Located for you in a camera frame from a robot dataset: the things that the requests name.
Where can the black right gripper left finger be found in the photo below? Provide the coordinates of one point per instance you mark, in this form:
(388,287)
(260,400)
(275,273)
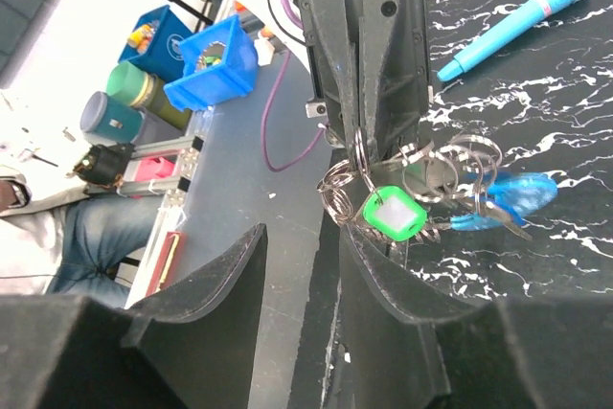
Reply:
(191,345)

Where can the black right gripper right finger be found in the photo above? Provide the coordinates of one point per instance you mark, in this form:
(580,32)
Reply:
(412,346)

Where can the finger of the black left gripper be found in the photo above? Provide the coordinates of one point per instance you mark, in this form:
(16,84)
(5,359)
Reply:
(394,70)
(330,27)

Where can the blue tagged key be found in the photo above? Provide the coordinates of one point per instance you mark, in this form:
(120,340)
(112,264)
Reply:
(506,203)

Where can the green tagged key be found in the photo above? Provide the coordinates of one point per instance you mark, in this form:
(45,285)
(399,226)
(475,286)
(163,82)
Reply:
(394,213)

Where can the red flat tool case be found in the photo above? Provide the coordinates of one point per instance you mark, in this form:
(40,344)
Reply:
(172,246)

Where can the seated person in jeans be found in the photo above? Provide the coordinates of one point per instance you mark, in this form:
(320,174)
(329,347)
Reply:
(56,239)

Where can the dark blue plastic bin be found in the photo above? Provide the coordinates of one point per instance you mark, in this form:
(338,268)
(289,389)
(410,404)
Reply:
(162,57)

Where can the green tape roll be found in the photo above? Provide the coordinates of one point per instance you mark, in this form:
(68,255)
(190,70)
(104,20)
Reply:
(139,89)

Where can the teal cylindrical can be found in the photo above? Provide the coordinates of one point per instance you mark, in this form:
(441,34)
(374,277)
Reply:
(106,117)

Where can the aluminium rail frame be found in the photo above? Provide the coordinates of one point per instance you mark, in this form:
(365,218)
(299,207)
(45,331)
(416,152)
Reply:
(166,169)

